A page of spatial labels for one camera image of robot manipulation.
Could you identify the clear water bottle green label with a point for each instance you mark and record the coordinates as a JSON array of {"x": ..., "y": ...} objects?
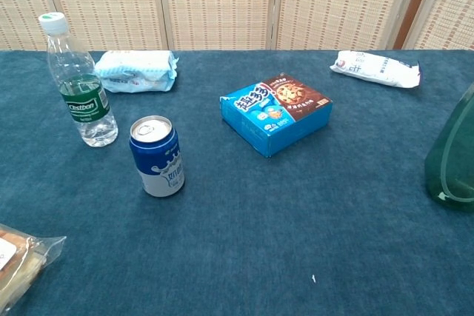
[{"x": 85, "y": 105}]

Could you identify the brown wooden post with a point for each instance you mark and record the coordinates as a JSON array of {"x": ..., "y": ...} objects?
[{"x": 413, "y": 9}]

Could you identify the blue and white drink can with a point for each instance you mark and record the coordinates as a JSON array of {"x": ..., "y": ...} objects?
[{"x": 159, "y": 160}]

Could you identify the green spray bottle black trigger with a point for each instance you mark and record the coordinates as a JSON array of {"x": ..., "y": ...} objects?
[{"x": 444, "y": 168}]

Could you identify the light blue wet wipes pack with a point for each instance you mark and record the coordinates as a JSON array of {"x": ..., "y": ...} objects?
[{"x": 137, "y": 72}]

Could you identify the blue table cloth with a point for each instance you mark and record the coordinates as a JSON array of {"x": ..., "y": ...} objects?
[{"x": 259, "y": 220}]

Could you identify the white plastic pouch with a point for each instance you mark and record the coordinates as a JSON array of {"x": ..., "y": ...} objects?
[{"x": 374, "y": 68}]

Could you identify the wide bamboo folding screen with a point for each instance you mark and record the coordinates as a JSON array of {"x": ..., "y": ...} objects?
[{"x": 215, "y": 1}]

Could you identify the narrow bamboo folding screen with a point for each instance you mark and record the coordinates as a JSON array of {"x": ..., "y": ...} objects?
[{"x": 452, "y": 9}]

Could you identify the bread in clear bag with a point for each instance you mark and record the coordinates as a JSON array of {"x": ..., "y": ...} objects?
[{"x": 18, "y": 264}]

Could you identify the blue cookie box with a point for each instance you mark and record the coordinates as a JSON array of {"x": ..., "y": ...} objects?
[{"x": 274, "y": 109}]

